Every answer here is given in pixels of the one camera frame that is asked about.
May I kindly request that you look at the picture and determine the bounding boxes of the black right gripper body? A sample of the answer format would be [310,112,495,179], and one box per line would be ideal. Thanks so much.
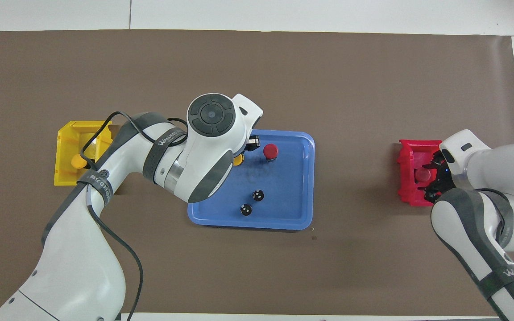
[435,154,456,193]

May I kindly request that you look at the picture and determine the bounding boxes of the blue plastic tray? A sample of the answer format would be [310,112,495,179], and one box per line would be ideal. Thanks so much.
[187,129,315,231]

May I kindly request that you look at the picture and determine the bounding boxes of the red plastic bin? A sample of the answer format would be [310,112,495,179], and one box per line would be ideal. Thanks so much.
[396,139,445,207]

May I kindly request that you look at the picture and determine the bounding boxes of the brown table mat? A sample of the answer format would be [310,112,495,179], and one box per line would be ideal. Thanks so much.
[0,30,514,315]

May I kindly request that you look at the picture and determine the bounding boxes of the yellow plastic bin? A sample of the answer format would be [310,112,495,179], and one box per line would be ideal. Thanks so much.
[54,120,115,186]

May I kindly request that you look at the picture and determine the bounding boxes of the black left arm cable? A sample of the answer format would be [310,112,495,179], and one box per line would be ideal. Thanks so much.
[80,111,189,321]

